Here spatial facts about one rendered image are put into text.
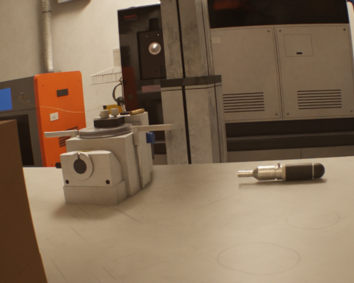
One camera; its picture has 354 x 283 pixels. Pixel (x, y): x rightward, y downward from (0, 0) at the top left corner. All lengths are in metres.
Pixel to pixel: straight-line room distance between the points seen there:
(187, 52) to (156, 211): 0.75
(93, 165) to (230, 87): 1.56
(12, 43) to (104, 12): 1.00
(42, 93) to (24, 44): 2.16
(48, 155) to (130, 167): 1.20
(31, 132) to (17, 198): 1.59
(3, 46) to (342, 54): 3.05
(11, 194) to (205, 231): 0.29
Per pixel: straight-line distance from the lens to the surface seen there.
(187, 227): 0.51
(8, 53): 4.07
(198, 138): 1.25
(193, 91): 1.24
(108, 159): 0.61
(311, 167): 0.66
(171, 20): 1.28
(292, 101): 2.11
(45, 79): 1.85
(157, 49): 2.20
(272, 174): 0.67
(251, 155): 2.09
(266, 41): 2.11
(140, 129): 0.67
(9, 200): 0.26
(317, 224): 0.49
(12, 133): 0.26
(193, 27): 1.25
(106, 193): 0.62
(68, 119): 2.01
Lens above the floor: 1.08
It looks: 9 degrees down
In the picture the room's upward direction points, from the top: 5 degrees counter-clockwise
